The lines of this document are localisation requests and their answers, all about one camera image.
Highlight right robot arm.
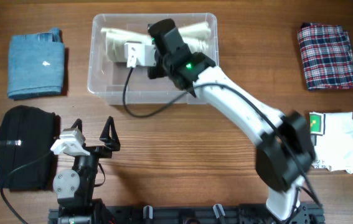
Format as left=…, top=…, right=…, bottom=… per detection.
left=148, top=19, right=316, bottom=223

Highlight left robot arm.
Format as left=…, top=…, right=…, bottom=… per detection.
left=48, top=116, right=121, bottom=224

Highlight blue denim jeans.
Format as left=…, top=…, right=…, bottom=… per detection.
left=7, top=27, right=65, bottom=100

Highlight cream cloth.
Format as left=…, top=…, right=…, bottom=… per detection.
left=101, top=22, right=211, bottom=66

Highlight black right camera cable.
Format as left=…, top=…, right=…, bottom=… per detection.
left=122, top=67, right=322, bottom=208

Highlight red plaid shirt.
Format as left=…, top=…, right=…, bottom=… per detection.
left=297, top=22, right=353, bottom=91

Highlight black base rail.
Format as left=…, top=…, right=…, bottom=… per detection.
left=48, top=202, right=326, bottom=224

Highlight black garment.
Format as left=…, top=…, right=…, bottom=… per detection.
left=0, top=105, right=56, bottom=190

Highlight clear plastic storage container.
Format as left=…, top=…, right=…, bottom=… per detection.
left=87, top=13, right=219, bottom=105

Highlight white printed t-shirt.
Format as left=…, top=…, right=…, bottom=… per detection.
left=309, top=112, right=353, bottom=174

